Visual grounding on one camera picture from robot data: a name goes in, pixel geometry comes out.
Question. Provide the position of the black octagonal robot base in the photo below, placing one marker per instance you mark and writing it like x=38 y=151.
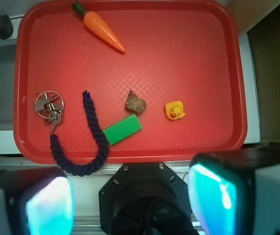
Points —
x=145 y=199

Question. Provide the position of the brown rock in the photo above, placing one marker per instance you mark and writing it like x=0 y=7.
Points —
x=134 y=103

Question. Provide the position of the yellow rubber duck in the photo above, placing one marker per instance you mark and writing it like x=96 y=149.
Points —
x=174 y=110

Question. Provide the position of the green rectangular block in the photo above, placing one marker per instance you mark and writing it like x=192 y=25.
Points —
x=122 y=129

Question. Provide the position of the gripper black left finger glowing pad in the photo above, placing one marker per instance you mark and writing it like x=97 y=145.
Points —
x=36 y=202

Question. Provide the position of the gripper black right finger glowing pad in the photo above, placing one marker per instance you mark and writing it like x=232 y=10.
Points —
x=236 y=192

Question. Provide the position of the red plastic tray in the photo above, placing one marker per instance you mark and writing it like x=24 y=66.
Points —
x=174 y=50

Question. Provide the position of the orange toy carrot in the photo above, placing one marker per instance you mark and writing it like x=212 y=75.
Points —
x=98 y=26

